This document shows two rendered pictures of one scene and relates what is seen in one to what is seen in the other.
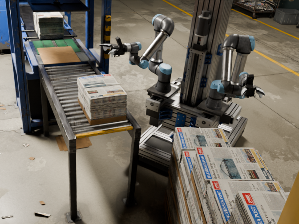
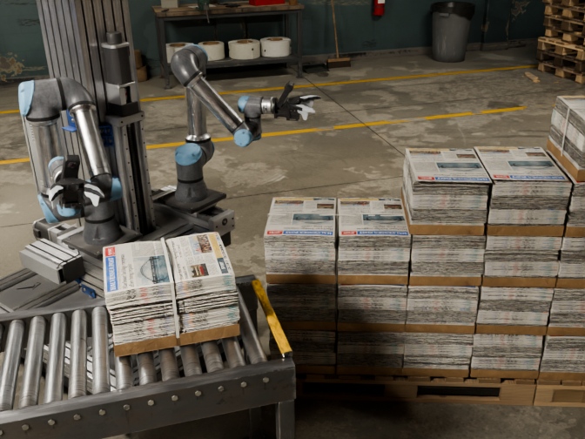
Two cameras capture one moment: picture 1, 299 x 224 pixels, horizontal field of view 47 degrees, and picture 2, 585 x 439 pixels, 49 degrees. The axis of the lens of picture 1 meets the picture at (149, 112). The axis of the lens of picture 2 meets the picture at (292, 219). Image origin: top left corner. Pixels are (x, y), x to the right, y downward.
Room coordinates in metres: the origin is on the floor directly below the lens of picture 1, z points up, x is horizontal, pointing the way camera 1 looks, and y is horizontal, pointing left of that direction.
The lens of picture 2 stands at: (1.59, 2.00, 1.99)
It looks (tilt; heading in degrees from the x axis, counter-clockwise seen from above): 26 degrees down; 282
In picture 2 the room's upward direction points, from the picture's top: 1 degrees counter-clockwise
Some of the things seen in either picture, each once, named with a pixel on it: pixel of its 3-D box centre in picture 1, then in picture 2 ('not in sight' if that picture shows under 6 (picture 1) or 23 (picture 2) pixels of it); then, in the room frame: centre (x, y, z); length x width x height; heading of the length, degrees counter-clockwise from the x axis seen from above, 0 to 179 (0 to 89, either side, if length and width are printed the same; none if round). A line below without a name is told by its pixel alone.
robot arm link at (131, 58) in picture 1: (134, 58); (72, 197); (2.76, 0.18, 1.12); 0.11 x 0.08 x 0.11; 38
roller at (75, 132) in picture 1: (103, 130); (245, 326); (2.12, 0.33, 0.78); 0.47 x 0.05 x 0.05; 118
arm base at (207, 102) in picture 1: (214, 100); (191, 185); (2.62, -0.55, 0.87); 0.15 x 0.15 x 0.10
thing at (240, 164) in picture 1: (231, 162); (446, 164); (1.51, -0.48, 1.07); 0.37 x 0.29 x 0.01; 98
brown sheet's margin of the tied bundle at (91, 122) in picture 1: (105, 114); (207, 308); (2.25, 0.34, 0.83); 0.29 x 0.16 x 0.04; 118
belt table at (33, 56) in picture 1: (58, 54); not in sight; (3.54, 1.07, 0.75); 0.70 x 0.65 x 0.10; 28
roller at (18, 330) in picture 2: (78, 87); (10, 367); (2.75, 0.66, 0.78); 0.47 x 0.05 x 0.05; 118
